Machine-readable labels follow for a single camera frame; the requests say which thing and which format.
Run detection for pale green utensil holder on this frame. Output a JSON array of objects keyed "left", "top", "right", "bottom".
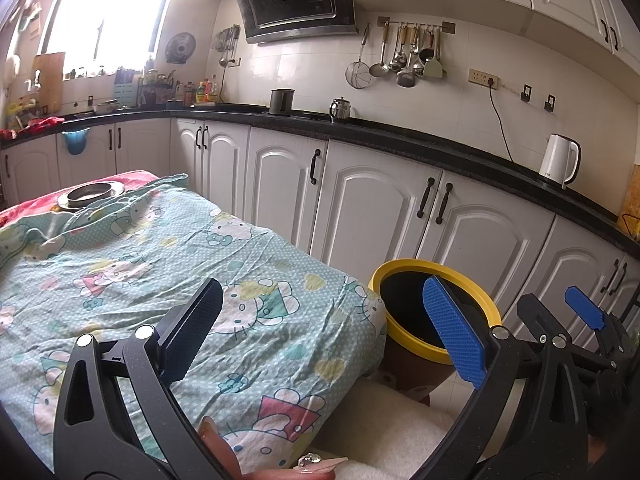
[{"left": 112, "top": 67, "right": 138, "bottom": 106}]

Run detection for dark metal pot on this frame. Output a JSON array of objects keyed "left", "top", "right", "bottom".
[{"left": 270, "top": 88, "right": 295, "bottom": 115}]

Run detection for blue hanging cabinet bin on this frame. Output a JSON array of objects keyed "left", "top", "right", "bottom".
[{"left": 62, "top": 129, "right": 91, "bottom": 156}]

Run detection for cluster of small hanging tools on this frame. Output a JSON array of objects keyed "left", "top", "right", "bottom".
[{"left": 215, "top": 24, "right": 241, "bottom": 68}]

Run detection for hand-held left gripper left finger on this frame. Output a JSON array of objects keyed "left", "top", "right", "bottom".
[{"left": 52, "top": 276, "right": 236, "bottom": 480}]

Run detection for round wall fan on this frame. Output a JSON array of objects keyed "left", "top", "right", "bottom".
[{"left": 165, "top": 32, "right": 197, "bottom": 64}]

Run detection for beige wall power strip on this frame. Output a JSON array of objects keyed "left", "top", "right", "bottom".
[{"left": 468, "top": 67, "right": 500, "bottom": 90}]

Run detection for pink blanket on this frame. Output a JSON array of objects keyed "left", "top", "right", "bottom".
[{"left": 0, "top": 169, "right": 161, "bottom": 228}]

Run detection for row of condiment bottles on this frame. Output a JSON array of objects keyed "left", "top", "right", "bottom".
[{"left": 175, "top": 75, "right": 221, "bottom": 107}]

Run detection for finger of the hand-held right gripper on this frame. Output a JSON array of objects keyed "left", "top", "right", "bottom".
[
  {"left": 564, "top": 285, "right": 630, "bottom": 357},
  {"left": 516, "top": 293, "right": 607, "bottom": 369}
]

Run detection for black kettle cable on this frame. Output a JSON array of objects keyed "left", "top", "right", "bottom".
[{"left": 487, "top": 85, "right": 516, "bottom": 163}]

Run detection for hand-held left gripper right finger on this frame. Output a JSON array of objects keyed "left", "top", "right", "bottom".
[{"left": 412, "top": 275, "right": 594, "bottom": 480}]

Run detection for red cloth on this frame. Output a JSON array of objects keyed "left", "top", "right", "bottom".
[{"left": 0, "top": 116, "right": 66, "bottom": 140}]

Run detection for yellow rim waste bin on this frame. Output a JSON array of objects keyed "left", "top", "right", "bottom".
[{"left": 368, "top": 258, "right": 502, "bottom": 406}]

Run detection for black kitchen countertop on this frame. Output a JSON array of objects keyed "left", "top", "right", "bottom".
[{"left": 0, "top": 102, "right": 640, "bottom": 246}]

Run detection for yellow wooden board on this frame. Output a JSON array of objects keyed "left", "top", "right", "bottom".
[{"left": 617, "top": 162, "right": 640, "bottom": 236}]

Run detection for row of hanging kitchen utensils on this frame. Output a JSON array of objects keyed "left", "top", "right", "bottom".
[{"left": 345, "top": 24, "right": 447, "bottom": 88}]

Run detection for wooden cutting board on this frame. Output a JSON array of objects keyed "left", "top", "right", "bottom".
[{"left": 31, "top": 51, "right": 66, "bottom": 113}]

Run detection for metal utensil rail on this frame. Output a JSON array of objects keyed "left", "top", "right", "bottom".
[{"left": 377, "top": 16, "right": 457, "bottom": 35}]

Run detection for white base cabinets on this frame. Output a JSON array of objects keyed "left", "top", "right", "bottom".
[{"left": 0, "top": 115, "right": 640, "bottom": 361}]

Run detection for kitchen window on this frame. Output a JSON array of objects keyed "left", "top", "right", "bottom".
[{"left": 37, "top": 0, "right": 181, "bottom": 78}]

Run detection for round metal pan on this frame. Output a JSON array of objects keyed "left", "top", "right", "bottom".
[{"left": 57, "top": 180, "right": 126, "bottom": 210}]

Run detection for person's left hand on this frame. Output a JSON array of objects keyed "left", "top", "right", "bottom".
[{"left": 199, "top": 416, "right": 349, "bottom": 480}]

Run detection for white electric kettle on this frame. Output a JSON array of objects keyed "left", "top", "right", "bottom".
[{"left": 538, "top": 133, "right": 582, "bottom": 191}]

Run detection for cartoon cat printed blanket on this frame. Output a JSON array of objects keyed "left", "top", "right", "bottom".
[{"left": 0, "top": 172, "right": 388, "bottom": 480}]

